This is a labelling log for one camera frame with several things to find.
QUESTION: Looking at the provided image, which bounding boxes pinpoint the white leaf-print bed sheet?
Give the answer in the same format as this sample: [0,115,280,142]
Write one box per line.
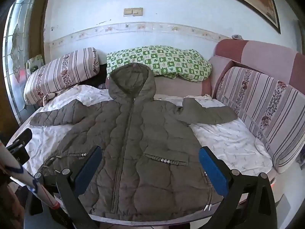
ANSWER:
[6,84,273,227]

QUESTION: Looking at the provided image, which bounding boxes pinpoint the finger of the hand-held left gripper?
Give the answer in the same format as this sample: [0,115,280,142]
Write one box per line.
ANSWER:
[14,128,33,146]
[7,145,30,165]

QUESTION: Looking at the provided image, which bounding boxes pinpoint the green checkered pillow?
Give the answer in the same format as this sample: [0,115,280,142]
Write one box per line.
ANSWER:
[106,45,212,83]

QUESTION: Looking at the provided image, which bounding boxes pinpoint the beige wall switch plate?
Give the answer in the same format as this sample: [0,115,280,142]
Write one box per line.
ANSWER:
[123,8,143,17]

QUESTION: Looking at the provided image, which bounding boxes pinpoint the patterned plastic bag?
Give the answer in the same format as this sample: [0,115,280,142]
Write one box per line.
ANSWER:
[26,54,44,77]

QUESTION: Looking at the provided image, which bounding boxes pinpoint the striped floral pillow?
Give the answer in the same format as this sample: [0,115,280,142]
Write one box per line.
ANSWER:
[23,47,100,105]

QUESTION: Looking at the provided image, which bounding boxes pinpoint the pink and red sofa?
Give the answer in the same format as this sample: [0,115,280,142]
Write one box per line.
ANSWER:
[105,39,305,105]

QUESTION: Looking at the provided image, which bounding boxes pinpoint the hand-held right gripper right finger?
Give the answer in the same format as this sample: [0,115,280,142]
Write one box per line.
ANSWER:
[199,146,278,229]

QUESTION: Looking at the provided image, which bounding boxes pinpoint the floral patterned cloth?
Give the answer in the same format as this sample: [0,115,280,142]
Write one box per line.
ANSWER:
[36,92,56,106]

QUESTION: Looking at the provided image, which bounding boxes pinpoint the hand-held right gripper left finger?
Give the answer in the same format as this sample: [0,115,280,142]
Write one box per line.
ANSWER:
[24,145,103,229]

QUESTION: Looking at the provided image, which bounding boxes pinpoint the striped floral sofa cushion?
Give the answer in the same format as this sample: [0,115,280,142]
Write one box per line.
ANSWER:
[216,66,305,174]

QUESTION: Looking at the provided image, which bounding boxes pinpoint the grey hooded puffer jacket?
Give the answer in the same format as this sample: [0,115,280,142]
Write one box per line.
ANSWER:
[30,62,239,222]

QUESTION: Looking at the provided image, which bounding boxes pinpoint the stained glass door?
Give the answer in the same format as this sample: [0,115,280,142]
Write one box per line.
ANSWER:
[2,0,44,124]

